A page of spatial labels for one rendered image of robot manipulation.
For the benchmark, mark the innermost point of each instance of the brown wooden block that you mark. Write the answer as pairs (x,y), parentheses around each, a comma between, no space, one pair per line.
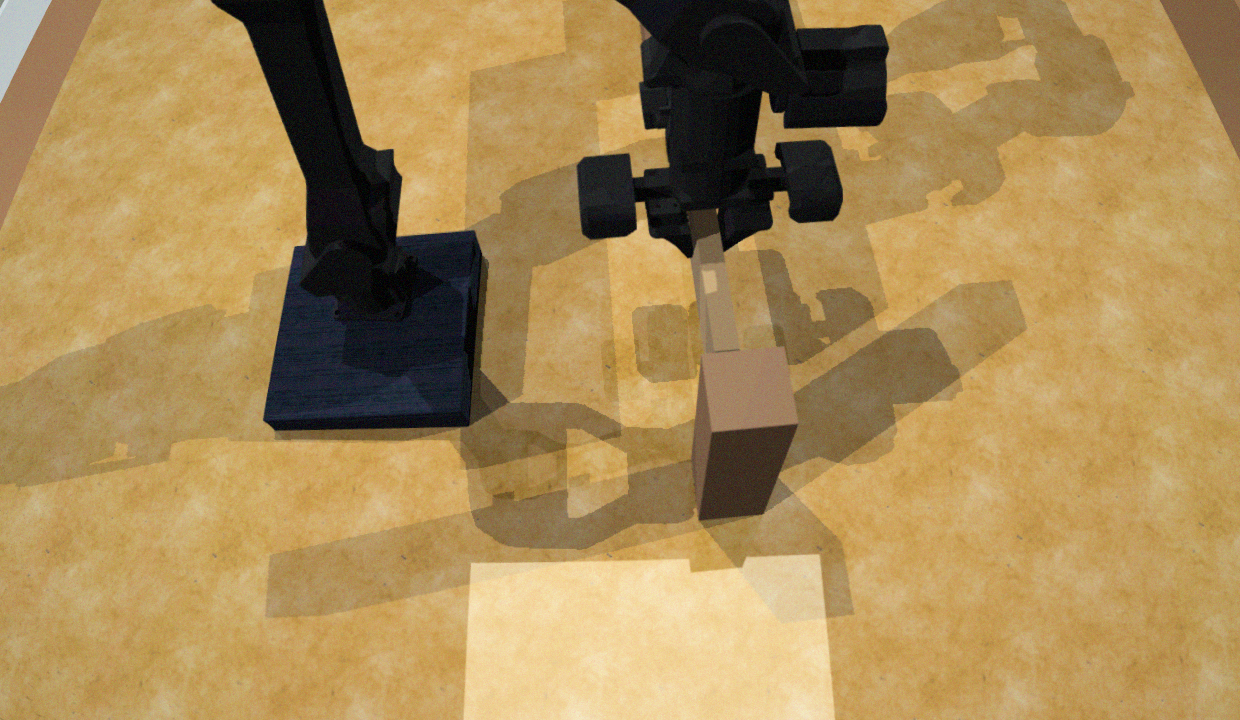
(744,425)

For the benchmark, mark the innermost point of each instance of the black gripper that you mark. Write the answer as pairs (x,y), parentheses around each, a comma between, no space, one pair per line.
(735,180)

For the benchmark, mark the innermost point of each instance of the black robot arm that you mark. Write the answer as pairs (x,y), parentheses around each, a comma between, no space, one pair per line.
(705,65)

